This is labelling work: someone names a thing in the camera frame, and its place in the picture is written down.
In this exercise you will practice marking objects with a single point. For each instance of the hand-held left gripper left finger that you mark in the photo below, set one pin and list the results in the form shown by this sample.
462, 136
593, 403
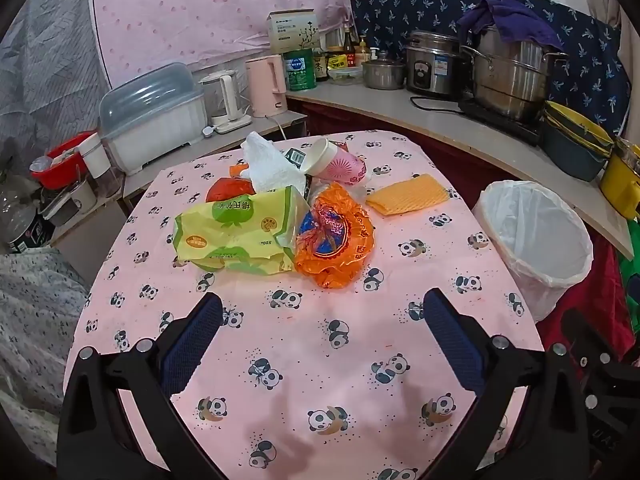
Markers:
195, 340

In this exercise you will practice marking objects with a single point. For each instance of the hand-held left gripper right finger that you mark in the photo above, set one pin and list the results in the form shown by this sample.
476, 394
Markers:
450, 340

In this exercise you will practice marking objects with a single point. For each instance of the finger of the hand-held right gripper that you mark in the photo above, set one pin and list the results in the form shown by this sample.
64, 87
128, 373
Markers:
580, 330

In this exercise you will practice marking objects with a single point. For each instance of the white lined waste bin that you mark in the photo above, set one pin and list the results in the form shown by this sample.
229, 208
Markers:
530, 260

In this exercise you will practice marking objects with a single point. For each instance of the green yellow snack bag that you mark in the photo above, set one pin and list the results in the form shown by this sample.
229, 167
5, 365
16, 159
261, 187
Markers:
225, 240

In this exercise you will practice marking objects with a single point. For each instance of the orange plastic wrapper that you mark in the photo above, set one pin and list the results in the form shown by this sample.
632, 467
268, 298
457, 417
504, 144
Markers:
340, 255

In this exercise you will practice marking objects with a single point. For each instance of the orange foam fruit net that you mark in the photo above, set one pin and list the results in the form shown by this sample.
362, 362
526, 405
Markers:
405, 195

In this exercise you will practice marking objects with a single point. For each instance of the red orange plastic bag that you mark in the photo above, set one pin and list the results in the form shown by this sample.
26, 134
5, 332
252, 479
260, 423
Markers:
227, 191

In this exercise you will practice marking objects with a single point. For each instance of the white plastic bag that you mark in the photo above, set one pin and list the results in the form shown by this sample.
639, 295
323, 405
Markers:
270, 165

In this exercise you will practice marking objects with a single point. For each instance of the pink paper cup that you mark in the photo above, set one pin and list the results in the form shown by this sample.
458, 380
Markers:
342, 165

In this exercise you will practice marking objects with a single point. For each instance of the black foil packet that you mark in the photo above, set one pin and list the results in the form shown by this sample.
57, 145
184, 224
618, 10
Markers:
295, 158

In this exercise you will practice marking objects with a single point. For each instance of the dark red cloth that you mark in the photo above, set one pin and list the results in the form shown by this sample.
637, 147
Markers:
600, 290

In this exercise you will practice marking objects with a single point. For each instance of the yellow electric pot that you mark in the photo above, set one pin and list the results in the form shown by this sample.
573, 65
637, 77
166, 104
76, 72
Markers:
620, 185

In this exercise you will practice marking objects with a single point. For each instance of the grey speckled bedding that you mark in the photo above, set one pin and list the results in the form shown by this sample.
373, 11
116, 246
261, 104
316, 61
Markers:
35, 335

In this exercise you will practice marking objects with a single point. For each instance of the stack of blue yellow bowls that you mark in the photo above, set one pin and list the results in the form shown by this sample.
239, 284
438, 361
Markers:
570, 150

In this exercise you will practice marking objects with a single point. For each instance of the black pot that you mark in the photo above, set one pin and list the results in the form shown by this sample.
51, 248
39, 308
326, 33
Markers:
30, 232

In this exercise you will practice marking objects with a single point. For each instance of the white plastic cup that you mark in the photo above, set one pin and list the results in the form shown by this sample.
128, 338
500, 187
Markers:
95, 157

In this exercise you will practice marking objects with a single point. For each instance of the white power plug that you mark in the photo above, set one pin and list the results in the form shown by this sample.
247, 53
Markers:
209, 130

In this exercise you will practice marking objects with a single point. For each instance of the white lidded dish rack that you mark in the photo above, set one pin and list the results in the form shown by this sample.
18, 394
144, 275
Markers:
150, 130

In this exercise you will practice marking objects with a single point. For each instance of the red plastic bowl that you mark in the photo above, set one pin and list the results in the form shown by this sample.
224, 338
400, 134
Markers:
55, 172

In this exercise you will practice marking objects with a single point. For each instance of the black induction cooker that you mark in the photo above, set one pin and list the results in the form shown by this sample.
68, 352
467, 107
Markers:
505, 122

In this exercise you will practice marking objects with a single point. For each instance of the white glass kettle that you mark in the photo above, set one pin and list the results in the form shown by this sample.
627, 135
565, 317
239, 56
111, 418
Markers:
225, 95

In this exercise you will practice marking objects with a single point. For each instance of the large steel steamer pot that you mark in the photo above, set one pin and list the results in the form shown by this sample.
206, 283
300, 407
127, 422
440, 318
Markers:
510, 80

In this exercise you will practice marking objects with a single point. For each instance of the pink electric kettle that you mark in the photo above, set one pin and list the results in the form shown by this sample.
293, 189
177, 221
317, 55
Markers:
265, 85

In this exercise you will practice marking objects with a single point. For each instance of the steel rice cooker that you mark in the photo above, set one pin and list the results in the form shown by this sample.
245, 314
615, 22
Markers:
432, 67

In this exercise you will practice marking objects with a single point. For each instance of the small steel pot with lid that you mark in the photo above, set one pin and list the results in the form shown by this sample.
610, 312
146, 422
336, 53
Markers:
382, 72

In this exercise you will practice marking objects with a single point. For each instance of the clear glass food container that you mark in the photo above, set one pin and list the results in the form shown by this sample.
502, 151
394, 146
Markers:
345, 76

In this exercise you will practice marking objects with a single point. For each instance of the green tin can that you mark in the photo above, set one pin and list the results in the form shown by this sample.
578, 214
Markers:
299, 70

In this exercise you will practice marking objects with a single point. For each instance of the small pump bottle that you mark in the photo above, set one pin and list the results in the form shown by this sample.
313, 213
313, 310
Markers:
374, 56

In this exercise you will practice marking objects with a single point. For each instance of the dark sauce jar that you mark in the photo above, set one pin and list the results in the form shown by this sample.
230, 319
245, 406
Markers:
320, 67

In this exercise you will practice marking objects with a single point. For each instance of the yellow oil bottle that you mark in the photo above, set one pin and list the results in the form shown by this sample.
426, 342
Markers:
362, 52

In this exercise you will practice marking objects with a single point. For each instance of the tall brown sauce bottle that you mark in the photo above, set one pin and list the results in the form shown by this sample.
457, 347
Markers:
349, 45

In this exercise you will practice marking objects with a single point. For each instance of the purple cloth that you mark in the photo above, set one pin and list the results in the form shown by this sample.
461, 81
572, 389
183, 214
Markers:
510, 22

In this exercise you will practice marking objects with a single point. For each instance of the grey patterned plastic sheet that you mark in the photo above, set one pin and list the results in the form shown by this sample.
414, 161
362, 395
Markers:
45, 60

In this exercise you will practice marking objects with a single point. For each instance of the white carton with plant print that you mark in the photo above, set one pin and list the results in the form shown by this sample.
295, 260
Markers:
292, 30

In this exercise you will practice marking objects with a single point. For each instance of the navy floral cloth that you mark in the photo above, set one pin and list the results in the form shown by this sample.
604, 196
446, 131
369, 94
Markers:
400, 15

